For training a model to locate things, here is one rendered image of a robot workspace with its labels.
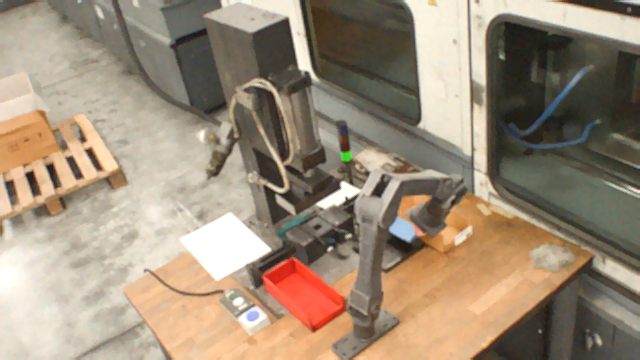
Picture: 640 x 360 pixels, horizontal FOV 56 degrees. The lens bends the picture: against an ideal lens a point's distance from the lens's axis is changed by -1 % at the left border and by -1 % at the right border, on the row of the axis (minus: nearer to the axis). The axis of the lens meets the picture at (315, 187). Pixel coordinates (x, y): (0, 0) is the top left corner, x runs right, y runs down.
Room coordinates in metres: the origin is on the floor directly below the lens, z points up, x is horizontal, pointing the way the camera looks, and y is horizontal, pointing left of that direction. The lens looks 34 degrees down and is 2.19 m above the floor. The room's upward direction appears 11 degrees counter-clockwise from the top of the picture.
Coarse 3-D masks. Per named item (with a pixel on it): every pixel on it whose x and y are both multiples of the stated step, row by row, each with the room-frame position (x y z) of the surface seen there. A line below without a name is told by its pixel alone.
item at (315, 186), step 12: (264, 156) 1.73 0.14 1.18; (276, 168) 1.67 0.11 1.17; (288, 168) 1.63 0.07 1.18; (312, 168) 1.56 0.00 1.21; (300, 180) 1.55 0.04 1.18; (312, 180) 1.54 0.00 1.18; (324, 180) 1.53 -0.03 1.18; (336, 180) 1.57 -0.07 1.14; (288, 192) 1.56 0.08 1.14; (300, 192) 1.54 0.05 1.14; (312, 192) 1.51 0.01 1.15; (324, 192) 1.54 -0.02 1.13; (288, 204) 1.51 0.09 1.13; (300, 204) 1.49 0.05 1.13; (312, 204) 1.51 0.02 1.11
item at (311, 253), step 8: (344, 224) 1.57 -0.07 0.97; (352, 224) 1.58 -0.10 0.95; (352, 232) 1.58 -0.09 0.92; (288, 240) 1.57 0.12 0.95; (336, 240) 1.57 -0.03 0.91; (344, 240) 1.56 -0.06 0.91; (296, 248) 1.53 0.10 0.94; (304, 248) 1.49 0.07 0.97; (312, 248) 1.50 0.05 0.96; (320, 248) 1.51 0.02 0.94; (304, 256) 1.50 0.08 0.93; (312, 256) 1.49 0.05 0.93; (320, 256) 1.51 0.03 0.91
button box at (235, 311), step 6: (144, 270) 1.66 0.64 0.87; (150, 270) 1.61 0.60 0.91; (156, 276) 1.57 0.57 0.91; (162, 282) 1.54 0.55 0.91; (174, 288) 1.49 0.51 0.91; (234, 288) 1.41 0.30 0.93; (186, 294) 1.46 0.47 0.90; (192, 294) 1.45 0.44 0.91; (198, 294) 1.44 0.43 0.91; (204, 294) 1.44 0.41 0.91; (228, 294) 1.39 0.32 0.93; (240, 294) 1.38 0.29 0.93; (222, 300) 1.37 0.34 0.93; (228, 300) 1.36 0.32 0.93; (246, 300) 1.35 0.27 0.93; (228, 306) 1.34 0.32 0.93; (234, 306) 1.33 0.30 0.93; (240, 306) 1.33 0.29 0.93; (246, 306) 1.32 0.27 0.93; (252, 306) 1.33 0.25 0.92; (234, 312) 1.31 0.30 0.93; (240, 312) 1.31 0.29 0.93
